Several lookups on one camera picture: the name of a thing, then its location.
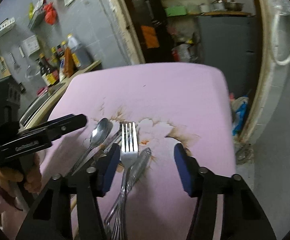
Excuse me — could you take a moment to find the grey cabinet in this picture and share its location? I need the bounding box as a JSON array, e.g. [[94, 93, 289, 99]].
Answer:
[[196, 16, 261, 97]]

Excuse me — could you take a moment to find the white hose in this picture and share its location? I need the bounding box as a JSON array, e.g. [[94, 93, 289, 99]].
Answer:
[[270, 10, 290, 66]]

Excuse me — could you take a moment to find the steel spoon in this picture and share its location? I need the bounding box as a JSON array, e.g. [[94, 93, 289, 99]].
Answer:
[[104, 147, 152, 239], [67, 118, 109, 175]]

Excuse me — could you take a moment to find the large oil jug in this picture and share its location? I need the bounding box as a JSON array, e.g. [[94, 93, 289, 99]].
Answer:
[[67, 34, 92, 69]]

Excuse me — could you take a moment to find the steel fork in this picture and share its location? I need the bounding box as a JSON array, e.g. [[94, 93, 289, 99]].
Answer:
[[104, 122, 138, 239]]

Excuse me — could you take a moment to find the person left hand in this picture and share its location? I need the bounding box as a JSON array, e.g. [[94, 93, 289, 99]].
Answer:
[[0, 153, 42, 197]]

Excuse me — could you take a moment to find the dark soy sauce bottle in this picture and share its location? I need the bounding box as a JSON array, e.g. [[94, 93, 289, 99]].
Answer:
[[38, 59, 52, 87]]

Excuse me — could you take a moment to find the wooden cutting board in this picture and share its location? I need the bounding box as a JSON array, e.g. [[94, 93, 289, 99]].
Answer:
[[0, 53, 10, 77]]

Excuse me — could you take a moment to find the orange sauce packet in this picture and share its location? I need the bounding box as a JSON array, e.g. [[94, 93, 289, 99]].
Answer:
[[64, 47, 74, 78]]

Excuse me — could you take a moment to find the steel bowl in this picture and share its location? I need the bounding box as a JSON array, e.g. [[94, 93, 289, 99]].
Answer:
[[225, 2, 244, 11]]

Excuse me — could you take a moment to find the pink floral tablecloth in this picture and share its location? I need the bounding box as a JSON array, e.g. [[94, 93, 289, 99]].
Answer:
[[40, 63, 236, 239]]

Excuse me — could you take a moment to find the steel utensil with loop handle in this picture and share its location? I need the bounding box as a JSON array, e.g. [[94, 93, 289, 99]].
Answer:
[[68, 131, 121, 175]]

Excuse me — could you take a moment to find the white wall box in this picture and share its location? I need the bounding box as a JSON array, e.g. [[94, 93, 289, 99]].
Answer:
[[20, 35, 40, 56]]

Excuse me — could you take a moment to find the green box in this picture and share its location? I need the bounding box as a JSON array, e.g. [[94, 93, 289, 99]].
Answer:
[[165, 5, 187, 17]]

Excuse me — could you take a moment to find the red plastic bag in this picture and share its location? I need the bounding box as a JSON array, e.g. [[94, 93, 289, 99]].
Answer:
[[43, 3, 57, 25]]

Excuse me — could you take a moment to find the grey wall shelf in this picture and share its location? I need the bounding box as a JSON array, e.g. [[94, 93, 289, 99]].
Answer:
[[28, 10, 45, 30]]

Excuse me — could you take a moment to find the steel sink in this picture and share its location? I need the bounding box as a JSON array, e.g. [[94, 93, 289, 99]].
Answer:
[[20, 83, 65, 127]]

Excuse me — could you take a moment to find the white wall basket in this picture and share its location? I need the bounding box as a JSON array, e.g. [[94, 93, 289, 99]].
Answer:
[[0, 17, 15, 37]]

